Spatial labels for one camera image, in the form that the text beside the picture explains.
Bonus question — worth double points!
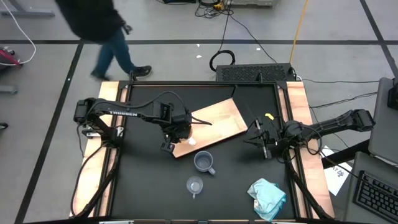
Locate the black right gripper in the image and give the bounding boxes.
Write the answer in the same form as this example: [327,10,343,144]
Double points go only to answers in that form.
[243,117,285,159]

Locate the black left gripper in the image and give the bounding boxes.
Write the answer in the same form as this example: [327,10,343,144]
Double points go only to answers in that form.
[160,113,193,153]

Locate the grey mug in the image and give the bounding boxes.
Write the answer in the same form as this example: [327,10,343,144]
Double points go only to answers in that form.
[193,150,216,176]

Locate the wooden cutting board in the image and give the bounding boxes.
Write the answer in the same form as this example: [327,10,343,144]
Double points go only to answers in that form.
[171,97,261,159]

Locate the light blue cloth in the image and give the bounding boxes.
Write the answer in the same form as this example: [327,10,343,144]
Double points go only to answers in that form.
[247,177,287,222]

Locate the black perforated computer case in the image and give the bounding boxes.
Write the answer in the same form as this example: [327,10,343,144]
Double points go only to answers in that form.
[215,63,296,82]

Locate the white paper sheet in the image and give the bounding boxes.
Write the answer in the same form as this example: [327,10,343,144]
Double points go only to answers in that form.
[320,147,354,197]

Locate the black desk leg bar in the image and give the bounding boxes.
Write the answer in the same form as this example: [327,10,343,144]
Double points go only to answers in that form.
[322,139,371,169]

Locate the grey desk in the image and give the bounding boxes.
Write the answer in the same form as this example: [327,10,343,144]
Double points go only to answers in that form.
[343,151,398,224]

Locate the grey side table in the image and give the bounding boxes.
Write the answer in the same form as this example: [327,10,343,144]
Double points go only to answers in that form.
[368,77,398,164]

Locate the black keyboard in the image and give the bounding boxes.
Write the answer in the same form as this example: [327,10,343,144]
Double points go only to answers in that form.
[354,170,398,223]

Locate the grey power strip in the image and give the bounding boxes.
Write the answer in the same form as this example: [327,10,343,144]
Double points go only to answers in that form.
[228,0,282,7]

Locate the person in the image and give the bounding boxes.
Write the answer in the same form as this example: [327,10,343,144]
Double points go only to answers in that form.
[54,0,153,81]

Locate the black desktop device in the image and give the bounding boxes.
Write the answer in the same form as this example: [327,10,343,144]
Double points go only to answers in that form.
[387,77,398,110]

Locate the grey desk foot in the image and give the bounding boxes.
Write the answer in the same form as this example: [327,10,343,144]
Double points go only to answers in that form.
[0,84,19,95]
[0,0,56,18]

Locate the red device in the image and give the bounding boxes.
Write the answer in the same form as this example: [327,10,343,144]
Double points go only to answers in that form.
[0,45,24,73]

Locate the coiled black cable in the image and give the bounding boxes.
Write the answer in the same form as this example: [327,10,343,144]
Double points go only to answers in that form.
[209,49,236,73]

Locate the thin black cable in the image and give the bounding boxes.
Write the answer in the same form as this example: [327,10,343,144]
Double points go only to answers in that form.
[228,12,278,65]
[298,79,380,85]
[309,91,379,110]

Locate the yellow cable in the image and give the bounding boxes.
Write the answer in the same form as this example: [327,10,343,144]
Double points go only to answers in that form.
[289,0,309,65]

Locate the tangled black cables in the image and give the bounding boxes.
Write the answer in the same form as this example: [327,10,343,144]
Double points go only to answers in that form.
[194,0,234,19]

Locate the white cable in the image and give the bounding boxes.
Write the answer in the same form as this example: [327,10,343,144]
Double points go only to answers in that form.
[0,0,37,67]

